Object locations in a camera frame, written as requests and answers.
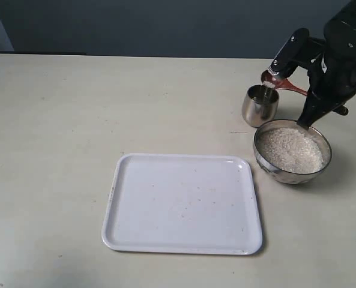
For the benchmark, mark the small stainless steel cup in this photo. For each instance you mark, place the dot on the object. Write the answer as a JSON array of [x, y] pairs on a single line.
[[259, 105]]

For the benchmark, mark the dark red wooden spoon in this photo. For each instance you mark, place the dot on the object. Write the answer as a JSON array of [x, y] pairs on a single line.
[[281, 82]]

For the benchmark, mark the white rectangular plastic tray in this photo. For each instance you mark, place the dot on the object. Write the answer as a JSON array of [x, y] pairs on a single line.
[[182, 204]]

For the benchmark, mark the steel bowl of rice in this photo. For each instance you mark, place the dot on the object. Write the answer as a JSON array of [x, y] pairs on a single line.
[[289, 153]]

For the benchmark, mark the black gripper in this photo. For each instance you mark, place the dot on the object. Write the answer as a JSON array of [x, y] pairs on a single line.
[[338, 56]]

